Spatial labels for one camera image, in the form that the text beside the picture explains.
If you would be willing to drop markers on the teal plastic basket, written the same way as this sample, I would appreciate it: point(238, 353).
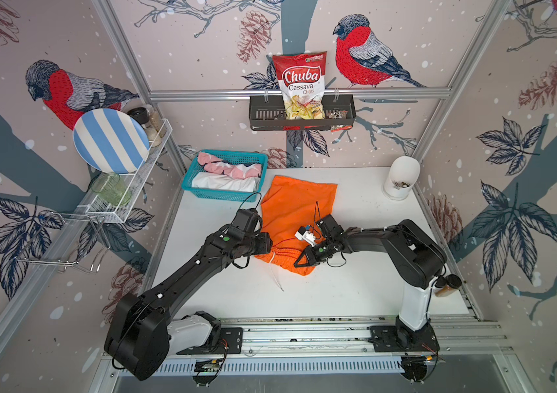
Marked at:
point(232, 157)

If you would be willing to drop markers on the black wall shelf basket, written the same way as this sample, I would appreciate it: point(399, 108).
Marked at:
point(272, 113)

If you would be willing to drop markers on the pink patterned garment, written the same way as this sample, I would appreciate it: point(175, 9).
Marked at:
point(215, 165)

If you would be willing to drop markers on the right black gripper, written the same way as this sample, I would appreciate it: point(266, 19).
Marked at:
point(309, 259)

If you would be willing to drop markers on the dark lid spice jar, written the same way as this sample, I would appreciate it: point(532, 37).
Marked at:
point(141, 115)

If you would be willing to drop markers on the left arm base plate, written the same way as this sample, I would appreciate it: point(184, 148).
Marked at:
point(226, 340)

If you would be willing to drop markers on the clear spice jar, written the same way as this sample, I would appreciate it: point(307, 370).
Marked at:
point(157, 121)

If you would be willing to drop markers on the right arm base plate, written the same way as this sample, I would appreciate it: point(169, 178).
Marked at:
point(388, 338)

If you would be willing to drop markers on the white ceramic holder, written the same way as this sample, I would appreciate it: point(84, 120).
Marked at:
point(403, 175)

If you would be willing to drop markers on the aluminium mounting rail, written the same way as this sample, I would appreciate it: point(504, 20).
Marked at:
point(455, 334)

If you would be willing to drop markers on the green glass cup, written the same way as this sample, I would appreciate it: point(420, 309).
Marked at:
point(112, 188)

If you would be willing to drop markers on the blue striped plate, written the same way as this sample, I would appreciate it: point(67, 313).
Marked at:
point(111, 141)

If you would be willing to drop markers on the orange garment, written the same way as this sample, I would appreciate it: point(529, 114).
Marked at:
point(290, 204)

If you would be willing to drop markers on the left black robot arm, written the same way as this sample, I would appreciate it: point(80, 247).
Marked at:
point(143, 331)

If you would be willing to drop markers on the red Chuba chips bag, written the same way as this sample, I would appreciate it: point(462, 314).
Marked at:
point(301, 79)

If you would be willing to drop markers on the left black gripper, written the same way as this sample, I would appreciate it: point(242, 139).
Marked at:
point(266, 242)

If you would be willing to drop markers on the white shorts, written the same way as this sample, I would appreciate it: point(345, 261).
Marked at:
point(224, 183)

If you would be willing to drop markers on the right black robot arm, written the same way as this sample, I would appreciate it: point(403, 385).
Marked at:
point(419, 261)

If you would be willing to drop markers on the white wire wall rack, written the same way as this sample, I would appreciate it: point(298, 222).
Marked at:
point(82, 239)

